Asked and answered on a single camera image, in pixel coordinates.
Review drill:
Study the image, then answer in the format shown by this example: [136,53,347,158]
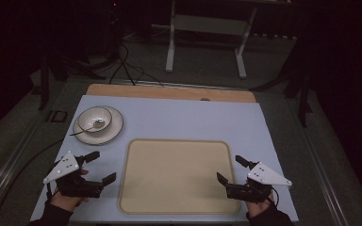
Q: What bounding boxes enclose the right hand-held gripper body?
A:
[225,161,293,204]

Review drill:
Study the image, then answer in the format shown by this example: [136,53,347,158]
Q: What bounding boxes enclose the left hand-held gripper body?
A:
[42,150,106,200]

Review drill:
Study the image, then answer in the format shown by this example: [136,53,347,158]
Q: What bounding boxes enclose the person's right hand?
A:
[245,191,280,219]

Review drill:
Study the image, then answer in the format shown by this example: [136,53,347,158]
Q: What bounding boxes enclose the person's left hand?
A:
[49,169,90,213]

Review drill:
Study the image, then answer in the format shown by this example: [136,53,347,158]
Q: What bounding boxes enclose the white plate with dark rim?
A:
[72,105,124,147]

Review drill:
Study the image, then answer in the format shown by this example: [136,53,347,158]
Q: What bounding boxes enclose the metal spoon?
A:
[69,118,107,137]

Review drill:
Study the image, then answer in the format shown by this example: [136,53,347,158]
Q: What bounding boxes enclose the white bowl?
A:
[76,105,113,135]

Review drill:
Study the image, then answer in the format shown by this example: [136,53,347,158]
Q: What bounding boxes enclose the beige tray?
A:
[117,137,242,216]

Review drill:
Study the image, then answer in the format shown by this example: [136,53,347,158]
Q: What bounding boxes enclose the black floor socket box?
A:
[45,109,69,123]

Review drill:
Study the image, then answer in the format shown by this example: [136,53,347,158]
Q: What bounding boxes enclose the light blue table mat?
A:
[29,94,300,223]

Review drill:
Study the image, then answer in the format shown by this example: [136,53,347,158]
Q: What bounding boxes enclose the black stand leg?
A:
[297,73,313,128]
[38,51,51,111]

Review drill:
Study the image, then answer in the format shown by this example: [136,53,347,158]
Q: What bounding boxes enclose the white metal stand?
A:
[165,0,259,80]

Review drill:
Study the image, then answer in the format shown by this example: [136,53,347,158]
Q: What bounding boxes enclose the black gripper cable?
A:
[265,186,280,207]

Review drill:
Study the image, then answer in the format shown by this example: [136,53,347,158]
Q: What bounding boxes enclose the metal floor rail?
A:
[0,119,43,218]
[287,98,351,226]

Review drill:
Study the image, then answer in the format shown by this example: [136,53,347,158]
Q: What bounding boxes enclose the black floor cables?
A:
[107,39,165,88]

